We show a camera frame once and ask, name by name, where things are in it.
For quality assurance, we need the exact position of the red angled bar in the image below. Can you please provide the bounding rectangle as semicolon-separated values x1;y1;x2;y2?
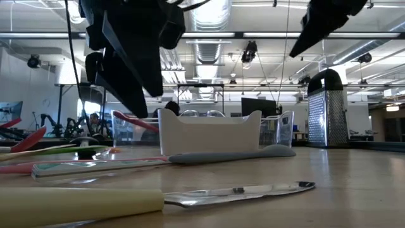
0;117;23;129

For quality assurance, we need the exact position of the cream-handled kitchen knife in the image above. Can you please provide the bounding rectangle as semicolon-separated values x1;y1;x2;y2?
0;180;316;228

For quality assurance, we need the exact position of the red silicone spoon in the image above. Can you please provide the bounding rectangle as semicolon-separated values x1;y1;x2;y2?
113;110;159;133

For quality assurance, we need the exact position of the silver ventilation duct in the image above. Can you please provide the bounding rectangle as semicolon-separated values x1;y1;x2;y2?
185;0;234;66

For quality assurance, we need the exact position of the orange peeler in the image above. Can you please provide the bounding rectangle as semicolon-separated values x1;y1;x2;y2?
94;146;123;160

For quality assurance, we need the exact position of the metal box grater black handle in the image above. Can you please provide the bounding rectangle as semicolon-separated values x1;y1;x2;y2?
306;68;351;148

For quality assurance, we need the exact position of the black monitor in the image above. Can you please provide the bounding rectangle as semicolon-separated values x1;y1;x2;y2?
240;97;278;118

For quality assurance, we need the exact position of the green silicone spatula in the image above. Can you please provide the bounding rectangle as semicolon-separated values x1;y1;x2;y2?
40;144;110;156

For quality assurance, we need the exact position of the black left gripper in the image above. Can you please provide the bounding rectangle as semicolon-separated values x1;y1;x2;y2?
78;0;187;120

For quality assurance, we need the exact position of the teal diamond patterned handle knife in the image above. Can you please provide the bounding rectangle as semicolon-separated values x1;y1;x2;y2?
30;159;173;184

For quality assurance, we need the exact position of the person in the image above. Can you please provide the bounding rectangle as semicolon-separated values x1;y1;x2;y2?
153;101;181;118
88;112;101;128

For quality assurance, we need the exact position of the red spoon with metal shaft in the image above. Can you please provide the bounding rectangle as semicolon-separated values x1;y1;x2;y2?
0;125;47;155

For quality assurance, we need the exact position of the black metal frame stand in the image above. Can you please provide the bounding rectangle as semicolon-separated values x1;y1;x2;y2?
54;82;108;137
176;83;226;115

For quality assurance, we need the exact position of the clear plastic bin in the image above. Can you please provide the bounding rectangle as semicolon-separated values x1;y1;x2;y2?
207;110;296;149
110;109;199;148

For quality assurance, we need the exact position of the wall display screen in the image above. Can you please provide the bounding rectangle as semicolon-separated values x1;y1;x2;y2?
0;101;23;123

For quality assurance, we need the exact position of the gold utensil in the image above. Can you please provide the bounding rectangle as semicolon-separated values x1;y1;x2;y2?
0;144;77;162

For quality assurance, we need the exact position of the pink silicone spatula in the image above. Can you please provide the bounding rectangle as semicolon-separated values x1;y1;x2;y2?
0;156;170;175

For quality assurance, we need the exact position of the black bar with light strips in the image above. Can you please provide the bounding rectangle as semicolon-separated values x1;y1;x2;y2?
0;30;405;41

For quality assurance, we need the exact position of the white plastic bin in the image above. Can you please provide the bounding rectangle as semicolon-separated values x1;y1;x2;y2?
157;108;263;156

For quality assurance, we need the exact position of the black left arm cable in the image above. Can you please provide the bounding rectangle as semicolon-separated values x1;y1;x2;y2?
64;0;96;137

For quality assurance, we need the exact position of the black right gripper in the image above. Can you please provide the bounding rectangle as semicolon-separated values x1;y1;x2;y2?
289;0;370;59

